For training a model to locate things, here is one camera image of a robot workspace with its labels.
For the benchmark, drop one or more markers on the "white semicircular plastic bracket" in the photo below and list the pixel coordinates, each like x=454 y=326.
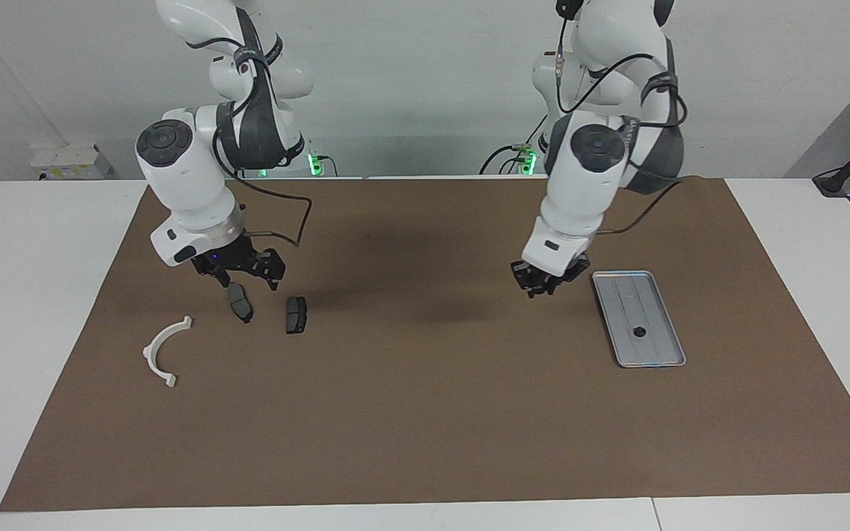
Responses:
x=150 y=356

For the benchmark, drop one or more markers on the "brown table mat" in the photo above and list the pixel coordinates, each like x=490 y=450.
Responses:
x=432 y=398

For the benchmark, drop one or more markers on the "rectangular dark brake pad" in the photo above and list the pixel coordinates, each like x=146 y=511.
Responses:
x=296 y=316

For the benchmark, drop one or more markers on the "curved dark brake pad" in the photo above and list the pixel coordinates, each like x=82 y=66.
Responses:
x=242 y=306

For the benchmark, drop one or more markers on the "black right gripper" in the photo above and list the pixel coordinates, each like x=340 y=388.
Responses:
x=226 y=259

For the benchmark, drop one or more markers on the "white power strip box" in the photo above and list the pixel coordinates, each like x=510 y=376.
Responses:
x=71 y=164

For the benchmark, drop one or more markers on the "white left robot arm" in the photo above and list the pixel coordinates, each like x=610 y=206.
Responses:
x=580 y=192

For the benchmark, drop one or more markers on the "silver metal tray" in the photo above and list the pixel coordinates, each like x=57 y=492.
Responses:
x=654 y=354

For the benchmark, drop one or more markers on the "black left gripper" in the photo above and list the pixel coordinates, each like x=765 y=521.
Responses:
x=569 y=274

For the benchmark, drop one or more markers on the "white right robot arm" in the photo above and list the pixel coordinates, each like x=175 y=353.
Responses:
x=181 y=177

